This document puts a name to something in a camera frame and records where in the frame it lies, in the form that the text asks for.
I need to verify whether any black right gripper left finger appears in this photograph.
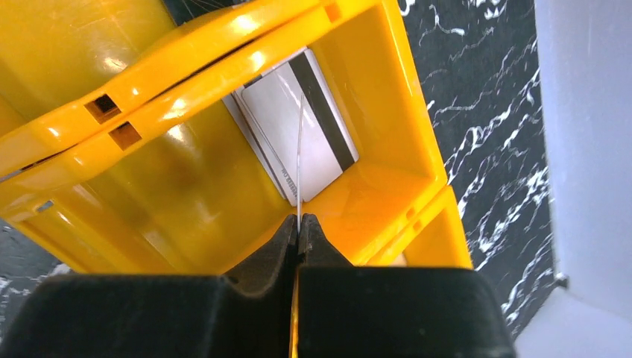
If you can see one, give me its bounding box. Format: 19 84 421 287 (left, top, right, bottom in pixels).
1 215 297 357

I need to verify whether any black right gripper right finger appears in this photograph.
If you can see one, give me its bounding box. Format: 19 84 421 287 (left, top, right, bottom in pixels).
296 214 516 357

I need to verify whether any thin white card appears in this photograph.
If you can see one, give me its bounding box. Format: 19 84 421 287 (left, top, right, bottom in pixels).
295 94 306 236

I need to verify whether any silver credit card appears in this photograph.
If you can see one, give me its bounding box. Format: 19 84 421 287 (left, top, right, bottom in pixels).
222 47 359 206

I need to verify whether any yellow three-compartment plastic bin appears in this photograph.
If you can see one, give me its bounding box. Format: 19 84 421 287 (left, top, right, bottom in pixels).
1 1 472 274

